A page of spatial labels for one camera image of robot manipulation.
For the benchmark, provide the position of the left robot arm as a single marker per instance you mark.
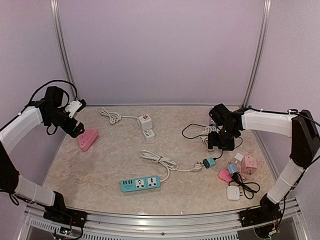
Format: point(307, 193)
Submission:
point(49, 105)

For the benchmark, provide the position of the small white cube charger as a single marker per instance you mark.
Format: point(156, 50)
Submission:
point(238, 158)

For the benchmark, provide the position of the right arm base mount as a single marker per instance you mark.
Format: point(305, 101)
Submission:
point(266, 212)

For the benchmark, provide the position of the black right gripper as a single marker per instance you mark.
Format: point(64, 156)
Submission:
point(212, 141)

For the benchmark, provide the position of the white flat charger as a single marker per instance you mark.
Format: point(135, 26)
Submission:
point(234, 193)

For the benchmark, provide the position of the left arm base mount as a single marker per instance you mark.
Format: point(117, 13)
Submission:
point(59, 213)

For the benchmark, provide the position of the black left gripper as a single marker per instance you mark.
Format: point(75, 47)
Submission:
point(74, 133)

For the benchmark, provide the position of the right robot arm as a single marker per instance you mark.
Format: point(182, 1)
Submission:
point(299, 126)

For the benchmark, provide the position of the pink triangular power strip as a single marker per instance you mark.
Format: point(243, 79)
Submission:
point(86, 139)

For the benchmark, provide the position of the pink flat charger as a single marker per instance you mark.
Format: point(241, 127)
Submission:
point(224, 176)

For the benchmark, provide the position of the aluminium frame post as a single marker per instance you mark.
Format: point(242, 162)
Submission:
point(258, 52)
point(55, 11)

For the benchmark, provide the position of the white cube socket adapter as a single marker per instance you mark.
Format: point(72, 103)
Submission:
point(145, 122)

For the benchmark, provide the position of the white power strip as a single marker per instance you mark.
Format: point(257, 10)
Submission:
point(114, 117)

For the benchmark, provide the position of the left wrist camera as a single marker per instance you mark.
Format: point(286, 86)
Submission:
point(75, 107)

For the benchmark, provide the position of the blue charger with black cable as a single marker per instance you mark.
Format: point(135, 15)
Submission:
point(249, 188)

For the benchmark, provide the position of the pink cube socket adapter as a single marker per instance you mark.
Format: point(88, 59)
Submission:
point(249, 165)

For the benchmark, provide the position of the teal power strip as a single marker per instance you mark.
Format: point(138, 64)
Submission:
point(154, 182)

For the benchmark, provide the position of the purple power strip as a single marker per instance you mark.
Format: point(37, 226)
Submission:
point(211, 127)

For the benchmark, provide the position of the left aluminium frame post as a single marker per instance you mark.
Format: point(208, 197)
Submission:
point(55, 11)

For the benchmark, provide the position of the right aluminium frame post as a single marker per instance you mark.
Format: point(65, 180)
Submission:
point(258, 52)

